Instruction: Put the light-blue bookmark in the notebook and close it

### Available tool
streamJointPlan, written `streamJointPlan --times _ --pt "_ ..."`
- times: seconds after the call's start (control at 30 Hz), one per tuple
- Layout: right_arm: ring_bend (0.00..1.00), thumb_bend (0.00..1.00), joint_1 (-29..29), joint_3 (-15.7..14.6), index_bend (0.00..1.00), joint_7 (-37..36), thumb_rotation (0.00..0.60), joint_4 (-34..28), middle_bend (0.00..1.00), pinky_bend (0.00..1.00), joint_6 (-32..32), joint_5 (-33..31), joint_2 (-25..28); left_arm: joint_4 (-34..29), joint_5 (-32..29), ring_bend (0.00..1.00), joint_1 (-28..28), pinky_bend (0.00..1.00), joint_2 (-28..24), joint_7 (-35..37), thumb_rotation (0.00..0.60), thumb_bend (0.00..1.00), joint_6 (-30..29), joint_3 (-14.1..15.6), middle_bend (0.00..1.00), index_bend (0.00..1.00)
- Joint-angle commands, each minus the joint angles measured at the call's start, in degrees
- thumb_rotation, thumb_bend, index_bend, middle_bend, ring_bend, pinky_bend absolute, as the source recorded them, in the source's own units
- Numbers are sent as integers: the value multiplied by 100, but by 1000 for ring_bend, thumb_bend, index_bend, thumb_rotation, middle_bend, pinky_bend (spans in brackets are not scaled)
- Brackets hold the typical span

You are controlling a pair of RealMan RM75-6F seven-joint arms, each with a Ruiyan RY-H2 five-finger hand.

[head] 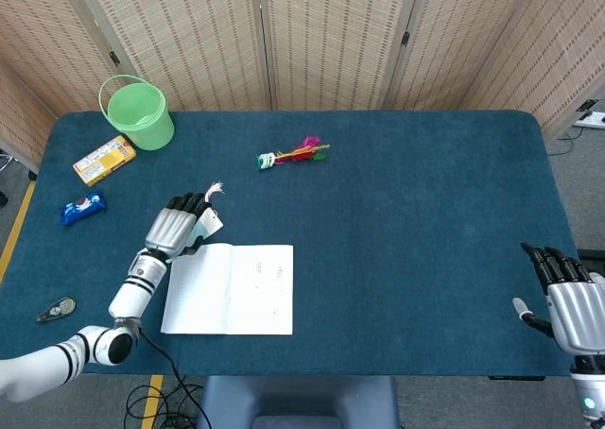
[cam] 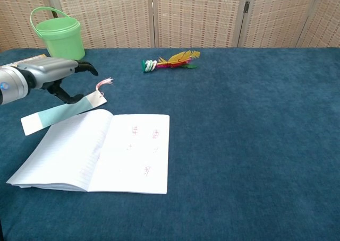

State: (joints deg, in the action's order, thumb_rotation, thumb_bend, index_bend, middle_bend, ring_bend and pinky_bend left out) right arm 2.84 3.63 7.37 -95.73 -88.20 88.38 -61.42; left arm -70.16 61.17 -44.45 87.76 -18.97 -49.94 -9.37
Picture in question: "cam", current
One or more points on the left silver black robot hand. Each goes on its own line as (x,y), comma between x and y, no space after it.
(50,71)

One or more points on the light blue tasselled bookmark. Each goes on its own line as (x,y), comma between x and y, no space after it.
(53,116)

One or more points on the white lined notebook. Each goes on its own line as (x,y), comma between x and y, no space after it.
(127,166)

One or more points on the yellow biscuit box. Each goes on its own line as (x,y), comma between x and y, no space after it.
(34,58)

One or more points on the green plastic bucket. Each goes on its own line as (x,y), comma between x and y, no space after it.
(63,47)

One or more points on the colourful feather shuttlecock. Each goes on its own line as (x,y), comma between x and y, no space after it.
(148,65)

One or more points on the woven folding screen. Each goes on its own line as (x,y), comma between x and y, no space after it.
(199,18)

